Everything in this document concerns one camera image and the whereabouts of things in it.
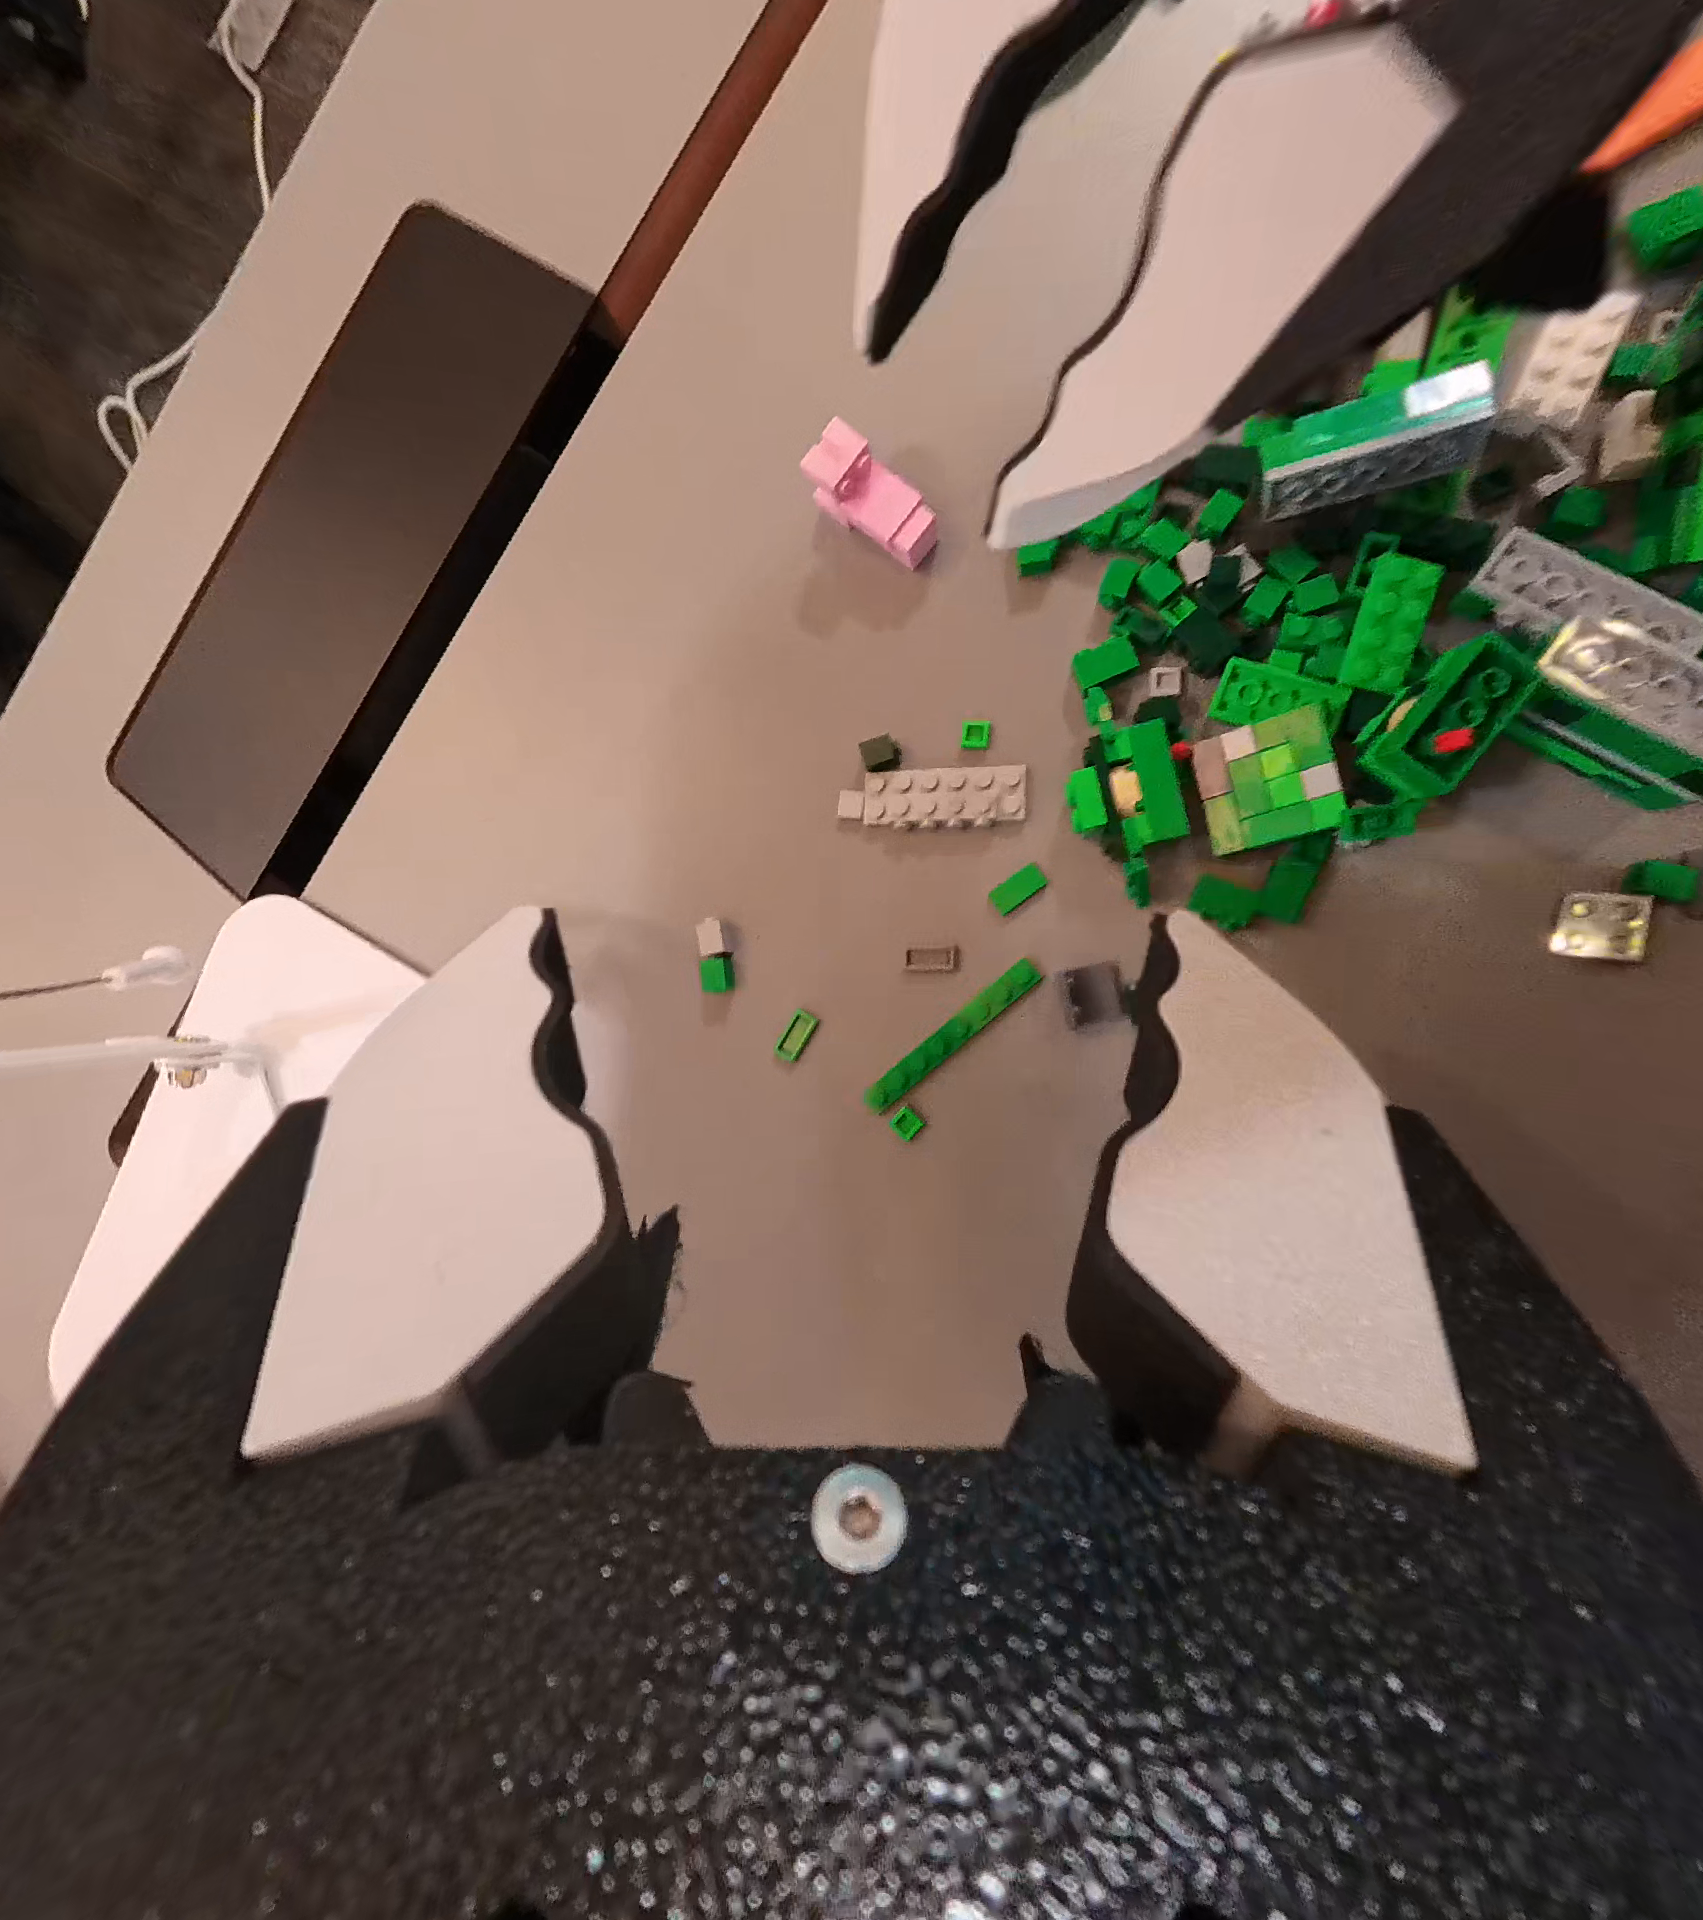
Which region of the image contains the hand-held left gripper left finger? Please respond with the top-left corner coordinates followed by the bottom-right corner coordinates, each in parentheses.
top-left (241, 905), bottom-right (687, 1469)

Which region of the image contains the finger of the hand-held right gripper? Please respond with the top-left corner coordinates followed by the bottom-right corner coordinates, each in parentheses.
top-left (982, 18), bottom-right (1464, 552)
top-left (855, 0), bottom-right (1142, 365)

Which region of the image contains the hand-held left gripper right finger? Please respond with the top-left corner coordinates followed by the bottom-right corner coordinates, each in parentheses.
top-left (1064, 907), bottom-right (1482, 1480)

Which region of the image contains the pink brick pig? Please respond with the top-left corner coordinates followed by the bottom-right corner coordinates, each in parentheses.
top-left (802, 414), bottom-right (940, 575)

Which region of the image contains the grey desk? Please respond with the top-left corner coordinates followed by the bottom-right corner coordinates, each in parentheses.
top-left (0, 0), bottom-right (1703, 1517)

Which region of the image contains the white brick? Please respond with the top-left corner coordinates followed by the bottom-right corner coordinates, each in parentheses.
top-left (1509, 291), bottom-right (1647, 421)

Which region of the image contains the white tray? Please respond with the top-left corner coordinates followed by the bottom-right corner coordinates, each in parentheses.
top-left (51, 893), bottom-right (434, 1407)

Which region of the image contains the long green plate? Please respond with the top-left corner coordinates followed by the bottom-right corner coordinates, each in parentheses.
top-left (865, 956), bottom-right (1046, 1117)

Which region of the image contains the pile of green bricks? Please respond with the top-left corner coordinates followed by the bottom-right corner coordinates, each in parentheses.
top-left (1016, 151), bottom-right (1703, 936)

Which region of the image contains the white stand rod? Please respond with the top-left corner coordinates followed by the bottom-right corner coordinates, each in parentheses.
top-left (0, 1032), bottom-right (285, 1088)

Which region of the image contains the grey square plate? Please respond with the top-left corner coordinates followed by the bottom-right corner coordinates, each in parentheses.
top-left (1552, 890), bottom-right (1653, 963)

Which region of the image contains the grey long studded plate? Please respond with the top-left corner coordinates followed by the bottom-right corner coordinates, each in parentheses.
top-left (838, 761), bottom-right (1032, 833)

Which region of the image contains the thin white cord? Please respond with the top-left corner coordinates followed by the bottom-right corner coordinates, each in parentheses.
top-left (0, 945), bottom-right (190, 1021)

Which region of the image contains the black desk cable cover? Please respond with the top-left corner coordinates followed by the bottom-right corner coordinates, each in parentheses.
top-left (107, 203), bottom-right (600, 901)

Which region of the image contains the white power cable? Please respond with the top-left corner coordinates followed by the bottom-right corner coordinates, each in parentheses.
top-left (98, 44), bottom-right (274, 469)

